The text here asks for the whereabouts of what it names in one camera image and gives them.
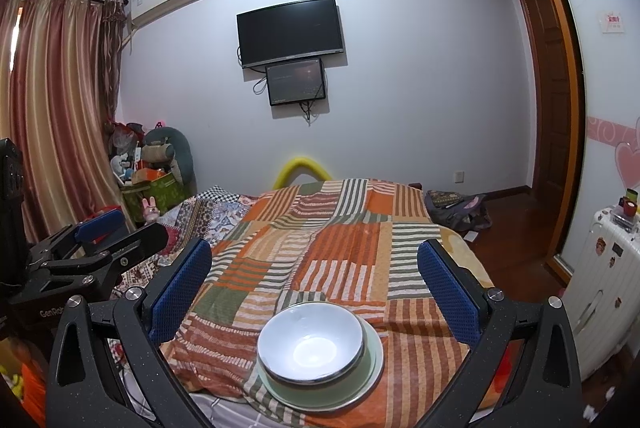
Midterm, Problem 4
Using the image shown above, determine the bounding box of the wooden door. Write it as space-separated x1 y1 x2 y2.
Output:
515 0 586 259

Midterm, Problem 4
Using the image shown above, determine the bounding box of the yellow foam tube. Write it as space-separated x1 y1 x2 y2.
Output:
272 156 333 190

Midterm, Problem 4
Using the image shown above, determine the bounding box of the clear plastic bag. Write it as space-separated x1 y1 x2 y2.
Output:
107 120 146 159

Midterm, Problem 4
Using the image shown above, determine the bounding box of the patchwork quilt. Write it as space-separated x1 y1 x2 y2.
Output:
112 185 261 304

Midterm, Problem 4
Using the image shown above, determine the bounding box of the white bowl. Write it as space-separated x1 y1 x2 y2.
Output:
256 301 365 385

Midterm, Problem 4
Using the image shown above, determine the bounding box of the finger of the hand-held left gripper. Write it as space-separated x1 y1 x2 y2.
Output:
45 221 170 290
29 209 125 267

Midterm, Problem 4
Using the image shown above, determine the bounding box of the green storage box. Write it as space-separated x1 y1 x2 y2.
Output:
120 173 188 224

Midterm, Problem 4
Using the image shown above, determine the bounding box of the striped orange blanket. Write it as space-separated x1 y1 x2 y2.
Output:
167 178 496 419

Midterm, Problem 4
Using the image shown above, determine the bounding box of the white wardrobe with pink hearts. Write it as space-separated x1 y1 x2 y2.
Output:
530 0 640 269

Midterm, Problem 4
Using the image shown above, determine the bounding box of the dark backpack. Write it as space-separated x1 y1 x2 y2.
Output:
425 189 493 233

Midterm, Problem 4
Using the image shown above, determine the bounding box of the white suitcase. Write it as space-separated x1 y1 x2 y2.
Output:
560 205 640 381

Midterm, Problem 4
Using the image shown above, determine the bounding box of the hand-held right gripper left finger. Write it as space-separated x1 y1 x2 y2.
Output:
45 238 216 428

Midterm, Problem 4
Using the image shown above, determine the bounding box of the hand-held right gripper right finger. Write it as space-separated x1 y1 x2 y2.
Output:
415 238 583 428

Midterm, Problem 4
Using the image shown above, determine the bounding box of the green plate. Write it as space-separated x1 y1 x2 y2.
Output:
254 322 385 413

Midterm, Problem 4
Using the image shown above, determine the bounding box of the large wall television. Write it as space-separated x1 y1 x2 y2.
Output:
236 0 346 70

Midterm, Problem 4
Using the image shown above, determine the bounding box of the white label sticker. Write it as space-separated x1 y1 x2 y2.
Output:
600 11 626 34

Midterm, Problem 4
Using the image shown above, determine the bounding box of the striped brown curtain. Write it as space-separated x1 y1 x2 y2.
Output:
0 0 125 244

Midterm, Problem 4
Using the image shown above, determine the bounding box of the small black monitor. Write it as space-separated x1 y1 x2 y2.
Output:
265 57 327 107

